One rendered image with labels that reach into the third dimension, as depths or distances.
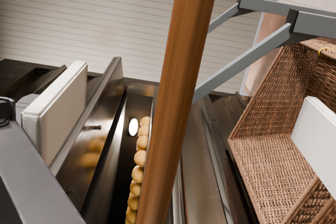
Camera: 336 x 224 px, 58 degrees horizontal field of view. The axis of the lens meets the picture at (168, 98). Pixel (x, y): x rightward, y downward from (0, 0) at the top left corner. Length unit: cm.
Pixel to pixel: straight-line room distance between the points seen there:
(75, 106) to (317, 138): 13
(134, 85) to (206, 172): 91
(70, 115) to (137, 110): 175
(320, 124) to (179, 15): 12
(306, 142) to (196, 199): 83
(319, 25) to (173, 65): 48
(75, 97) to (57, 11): 348
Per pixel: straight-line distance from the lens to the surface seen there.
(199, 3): 23
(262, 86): 125
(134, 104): 189
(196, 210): 97
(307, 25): 67
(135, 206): 158
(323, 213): 78
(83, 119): 103
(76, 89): 16
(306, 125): 19
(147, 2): 343
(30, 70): 190
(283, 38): 67
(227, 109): 172
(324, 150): 17
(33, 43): 381
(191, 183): 106
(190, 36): 23
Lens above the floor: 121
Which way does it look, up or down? 4 degrees down
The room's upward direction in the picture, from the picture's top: 81 degrees counter-clockwise
